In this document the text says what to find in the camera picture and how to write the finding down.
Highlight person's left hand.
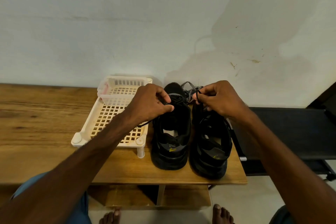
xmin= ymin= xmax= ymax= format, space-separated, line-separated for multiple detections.
xmin=122 ymin=84 xmax=175 ymax=127

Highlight person's right hand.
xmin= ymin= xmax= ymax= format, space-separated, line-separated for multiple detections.
xmin=192 ymin=80 xmax=255 ymax=125

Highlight black shoelaces bundle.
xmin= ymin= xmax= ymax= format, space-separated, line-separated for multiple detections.
xmin=138 ymin=91 xmax=191 ymax=127

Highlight black white patterned shoelace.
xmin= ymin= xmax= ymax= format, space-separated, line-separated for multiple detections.
xmin=181 ymin=81 xmax=198 ymax=102
xmin=185 ymin=86 xmax=204 ymax=104

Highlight black shoe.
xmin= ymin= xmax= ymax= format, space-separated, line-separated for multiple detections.
xmin=150 ymin=82 xmax=192 ymax=171
xmin=189 ymin=103 xmax=233 ymax=181

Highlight person's right forearm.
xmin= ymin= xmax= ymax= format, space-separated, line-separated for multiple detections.
xmin=239 ymin=110 xmax=336 ymax=224

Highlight person's blue shorts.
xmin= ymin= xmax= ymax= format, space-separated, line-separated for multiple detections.
xmin=10 ymin=173 xmax=297 ymax=224

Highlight small white plastic basket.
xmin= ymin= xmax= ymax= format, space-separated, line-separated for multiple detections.
xmin=97 ymin=77 xmax=153 ymax=107

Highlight large white plastic tray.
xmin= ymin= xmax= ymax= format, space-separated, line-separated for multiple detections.
xmin=71 ymin=76 xmax=153 ymax=159

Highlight black shoe rack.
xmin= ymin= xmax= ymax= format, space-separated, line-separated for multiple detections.
xmin=228 ymin=107 xmax=336 ymax=181

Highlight dark door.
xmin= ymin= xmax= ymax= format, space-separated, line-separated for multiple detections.
xmin=307 ymin=81 xmax=336 ymax=122

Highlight low wooden table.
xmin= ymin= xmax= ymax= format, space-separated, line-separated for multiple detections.
xmin=0 ymin=83 xmax=248 ymax=211

